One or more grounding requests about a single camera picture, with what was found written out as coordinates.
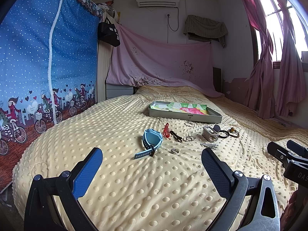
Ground amber bead hair tie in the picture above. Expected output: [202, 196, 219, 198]
[228, 127, 240, 139]

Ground black round hair band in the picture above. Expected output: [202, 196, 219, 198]
[218, 130, 230, 139]

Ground silver hair clips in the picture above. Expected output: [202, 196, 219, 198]
[200, 143, 218, 150]

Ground silver rectangular hair claw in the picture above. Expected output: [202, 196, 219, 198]
[202, 126, 219, 142]

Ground large silver hoop pair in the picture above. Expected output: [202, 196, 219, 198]
[184, 121, 197, 127]

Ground blue smart watch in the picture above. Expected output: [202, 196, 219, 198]
[134, 129, 163, 159]

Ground black hair tie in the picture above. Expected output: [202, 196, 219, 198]
[169, 130, 183, 142]

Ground red beaded string bracelet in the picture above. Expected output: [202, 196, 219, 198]
[162, 122, 171, 140]

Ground right pink window curtain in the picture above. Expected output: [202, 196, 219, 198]
[276, 0, 306, 117]

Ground pink window curtain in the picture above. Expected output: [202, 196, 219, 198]
[234, 0, 276, 120]
[276, 0, 306, 117]

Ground left pink window curtain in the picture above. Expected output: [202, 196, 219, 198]
[234, 0, 276, 120]

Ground cream dotted bed blanket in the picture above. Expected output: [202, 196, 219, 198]
[13, 86, 307, 230]

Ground grey metal tray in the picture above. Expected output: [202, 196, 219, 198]
[148, 106, 222, 124]

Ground colourful cartoon cloth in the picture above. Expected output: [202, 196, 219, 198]
[149, 101, 209, 115]

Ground grey bedside cabinet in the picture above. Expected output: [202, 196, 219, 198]
[106, 84, 134, 99]

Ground wooden headboard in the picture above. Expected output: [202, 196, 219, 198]
[96, 41, 113, 102]

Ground brown cloth on shelf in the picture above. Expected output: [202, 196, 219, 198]
[183, 15, 228, 48]

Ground blue cartoon wardrobe curtain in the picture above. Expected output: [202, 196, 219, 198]
[1, 0, 103, 190]

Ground black hanging bag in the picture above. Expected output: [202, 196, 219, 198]
[98, 17, 120, 47]

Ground white air conditioner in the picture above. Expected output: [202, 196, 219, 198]
[136, 0, 180, 8]

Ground pink wall sheet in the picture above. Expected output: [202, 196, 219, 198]
[106, 26, 222, 98]

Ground black power cable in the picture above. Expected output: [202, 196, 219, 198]
[166, 6, 180, 33]

